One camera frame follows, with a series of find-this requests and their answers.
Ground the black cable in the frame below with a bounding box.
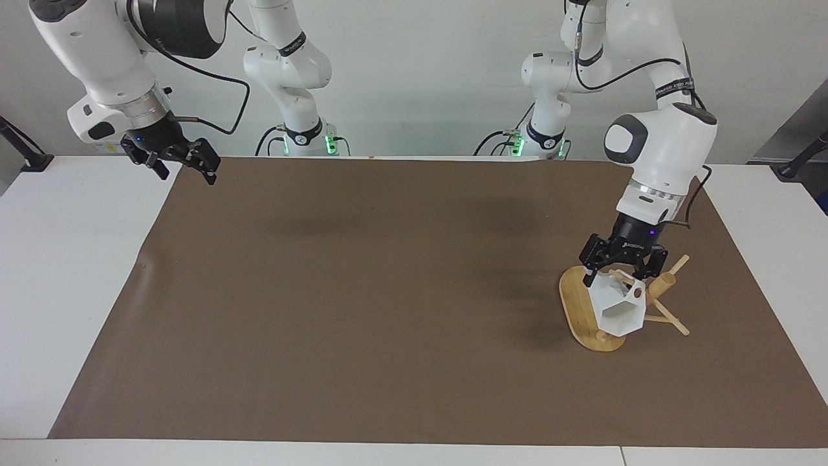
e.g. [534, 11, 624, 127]
[474, 102, 536, 157]
[127, 3, 269, 136]
[255, 125, 286, 157]
[573, 32, 713, 230]

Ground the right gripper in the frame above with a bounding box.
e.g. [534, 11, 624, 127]
[120, 111, 222, 186]

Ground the wooden cup rack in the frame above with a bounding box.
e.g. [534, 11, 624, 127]
[558, 254, 692, 353]

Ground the black stand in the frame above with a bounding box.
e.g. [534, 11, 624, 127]
[776, 128, 828, 181]
[0, 115, 55, 173]

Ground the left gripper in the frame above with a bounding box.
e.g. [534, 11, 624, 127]
[578, 212, 670, 288]

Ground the white angular cup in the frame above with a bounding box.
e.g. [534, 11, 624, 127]
[585, 271, 648, 338]

